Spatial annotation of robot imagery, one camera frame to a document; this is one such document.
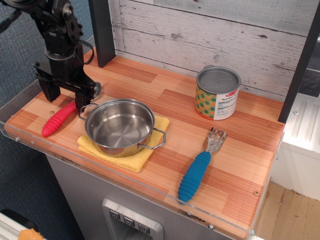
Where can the white plastic unit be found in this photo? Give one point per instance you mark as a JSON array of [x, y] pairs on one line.
[[297, 163]]

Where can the red handled metal spoon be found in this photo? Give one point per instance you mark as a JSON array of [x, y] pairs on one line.
[[58, 119]]

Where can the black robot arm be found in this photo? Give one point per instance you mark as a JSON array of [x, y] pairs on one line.
[[61, 32]]

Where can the clear acrylic table guard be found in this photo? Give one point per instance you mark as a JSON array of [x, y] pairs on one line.
[[169, 94]]

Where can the toy food can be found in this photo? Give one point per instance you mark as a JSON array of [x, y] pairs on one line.
[[216, 94]]

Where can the grey cabinet with dispenser panel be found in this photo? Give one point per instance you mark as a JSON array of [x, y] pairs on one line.
[[114, 203]]

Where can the stainless steel pot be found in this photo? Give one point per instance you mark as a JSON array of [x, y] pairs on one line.
[[122, 127]]

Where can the dark vertical post right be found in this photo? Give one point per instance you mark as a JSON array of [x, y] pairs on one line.
[[301, 67]]

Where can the yellow folded cloth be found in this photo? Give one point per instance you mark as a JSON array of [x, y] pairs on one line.
[[134, 162]]

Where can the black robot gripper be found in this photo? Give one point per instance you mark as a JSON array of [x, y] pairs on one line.
[[67, 73]]

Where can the blue handled metal fork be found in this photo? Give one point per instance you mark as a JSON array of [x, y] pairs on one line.
[[194, 175]]

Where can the orange and black object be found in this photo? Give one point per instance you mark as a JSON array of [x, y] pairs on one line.
[[14, 226]]

